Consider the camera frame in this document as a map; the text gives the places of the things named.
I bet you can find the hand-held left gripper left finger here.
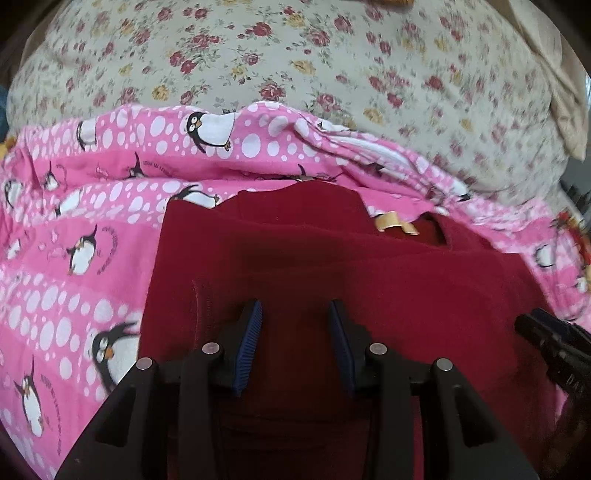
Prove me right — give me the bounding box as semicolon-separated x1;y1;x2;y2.
55;300;263;480

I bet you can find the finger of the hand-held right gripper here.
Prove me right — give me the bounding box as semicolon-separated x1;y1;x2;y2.
514;308;591;398

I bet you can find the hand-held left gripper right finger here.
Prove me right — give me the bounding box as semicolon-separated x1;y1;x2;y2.
329;300;539;480

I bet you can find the dark red garment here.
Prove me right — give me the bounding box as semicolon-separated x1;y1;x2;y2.
137;181;570;480

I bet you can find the yellow red printed cloth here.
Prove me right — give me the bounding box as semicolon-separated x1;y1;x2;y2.
551;209;591;296

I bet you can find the pink penguin print blanket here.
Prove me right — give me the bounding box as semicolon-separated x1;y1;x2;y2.
0;102;591;480

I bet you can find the beige cloth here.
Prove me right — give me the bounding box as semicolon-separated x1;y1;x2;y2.
503;0;591;161

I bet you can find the floral bed quilt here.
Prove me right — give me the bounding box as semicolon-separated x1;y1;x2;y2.
7;0;574;210

